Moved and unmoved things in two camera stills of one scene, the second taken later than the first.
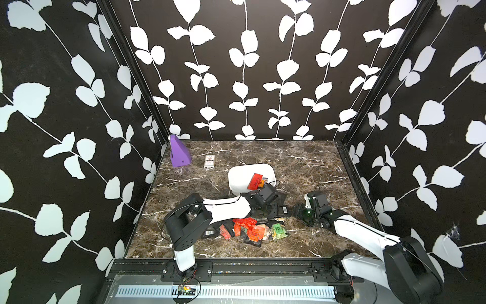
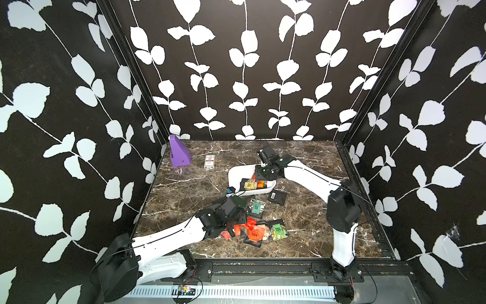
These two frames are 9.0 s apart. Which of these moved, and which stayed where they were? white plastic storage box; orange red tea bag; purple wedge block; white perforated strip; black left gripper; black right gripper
Moved: black right gripper; black left gripper
Stayed: white perforated strip; white plastic storage box; orange red tea bag; purple wedge block
